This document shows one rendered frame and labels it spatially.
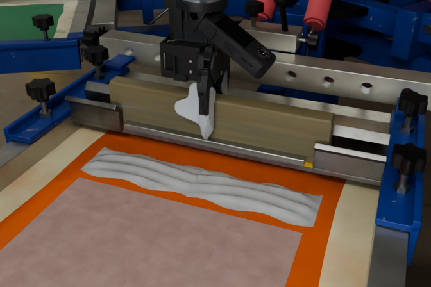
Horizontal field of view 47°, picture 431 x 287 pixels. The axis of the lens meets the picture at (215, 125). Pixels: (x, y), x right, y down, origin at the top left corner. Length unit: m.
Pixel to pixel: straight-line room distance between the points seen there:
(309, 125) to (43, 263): 0.39
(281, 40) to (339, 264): 0.48
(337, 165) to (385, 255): 0.17
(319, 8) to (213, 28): 0.49
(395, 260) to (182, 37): 0.40
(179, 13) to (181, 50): 0.05
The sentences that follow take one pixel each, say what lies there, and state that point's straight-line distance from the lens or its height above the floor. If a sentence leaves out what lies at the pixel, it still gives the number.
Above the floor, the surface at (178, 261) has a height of 0.95.
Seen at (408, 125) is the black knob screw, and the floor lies 1.01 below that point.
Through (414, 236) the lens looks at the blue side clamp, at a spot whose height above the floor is 0.99.
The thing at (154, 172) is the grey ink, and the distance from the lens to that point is 0.74.
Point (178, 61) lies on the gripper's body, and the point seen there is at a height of 1.12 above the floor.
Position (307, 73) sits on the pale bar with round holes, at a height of 1.03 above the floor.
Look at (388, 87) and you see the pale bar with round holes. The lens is 0.90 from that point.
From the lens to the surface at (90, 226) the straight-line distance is 0.67.
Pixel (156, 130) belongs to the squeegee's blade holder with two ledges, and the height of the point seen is 0.99.
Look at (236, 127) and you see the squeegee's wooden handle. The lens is 0.73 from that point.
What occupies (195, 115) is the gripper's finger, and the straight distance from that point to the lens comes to 0.73.
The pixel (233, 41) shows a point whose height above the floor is 1.16.
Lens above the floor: 1.39
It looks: 30 degrees down
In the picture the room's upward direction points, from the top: straight up
